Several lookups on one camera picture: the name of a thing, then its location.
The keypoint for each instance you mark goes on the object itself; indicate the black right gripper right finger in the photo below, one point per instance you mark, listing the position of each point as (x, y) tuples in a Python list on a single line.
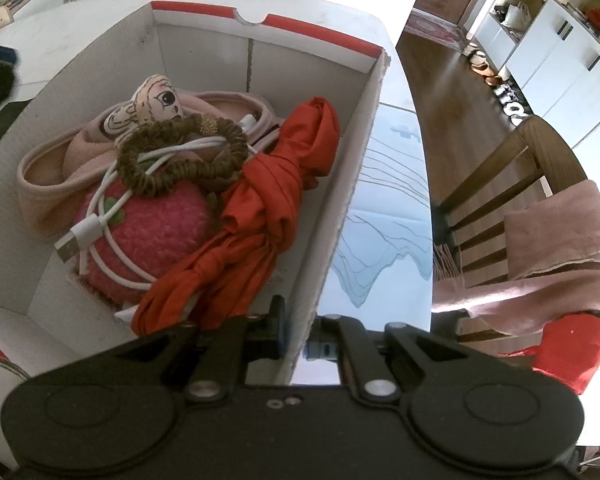
[(322, 342)]

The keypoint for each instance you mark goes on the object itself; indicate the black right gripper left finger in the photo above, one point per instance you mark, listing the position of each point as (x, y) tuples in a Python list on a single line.
[(266, 333)]

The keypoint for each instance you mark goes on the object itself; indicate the red orange cloth scarf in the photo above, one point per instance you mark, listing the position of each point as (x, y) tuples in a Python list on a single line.
[(259, 222)]

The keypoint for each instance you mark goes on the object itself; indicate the white red cardboard box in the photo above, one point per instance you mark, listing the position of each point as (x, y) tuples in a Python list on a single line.
[(184, 165)]

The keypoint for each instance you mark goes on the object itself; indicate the blue white placemat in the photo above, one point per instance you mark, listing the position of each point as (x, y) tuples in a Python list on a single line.
[(382, 268)]

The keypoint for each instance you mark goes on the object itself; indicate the pink fuzzy strawberry plush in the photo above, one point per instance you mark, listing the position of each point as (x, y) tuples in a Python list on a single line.
[(145, 239)]

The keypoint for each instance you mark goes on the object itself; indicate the red cushion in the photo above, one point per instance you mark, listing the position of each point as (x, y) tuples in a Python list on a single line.
[(569, 350)]

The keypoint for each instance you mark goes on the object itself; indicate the pink blanket on chair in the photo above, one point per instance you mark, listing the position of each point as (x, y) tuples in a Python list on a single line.
[(553, 262)]

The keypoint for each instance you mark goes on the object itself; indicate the pink headband with doll face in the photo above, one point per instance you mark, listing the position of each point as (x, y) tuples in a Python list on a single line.
[(53, 178)]

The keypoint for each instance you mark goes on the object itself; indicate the dark wooden chair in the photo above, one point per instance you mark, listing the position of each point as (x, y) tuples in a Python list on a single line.
[(469, 235)]

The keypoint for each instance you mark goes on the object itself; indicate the black white shoes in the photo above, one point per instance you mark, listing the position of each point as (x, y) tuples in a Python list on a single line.
[(513, 104)]

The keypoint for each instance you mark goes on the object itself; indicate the red patterned rug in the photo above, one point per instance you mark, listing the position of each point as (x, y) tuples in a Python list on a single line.
[(430, 27)]

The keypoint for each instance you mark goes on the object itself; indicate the white cabinet unit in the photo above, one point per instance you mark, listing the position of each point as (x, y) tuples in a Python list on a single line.
[(556, 66)]

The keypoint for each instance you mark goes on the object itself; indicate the white tote bag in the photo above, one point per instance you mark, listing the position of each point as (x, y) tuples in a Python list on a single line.
[(517, 17)]

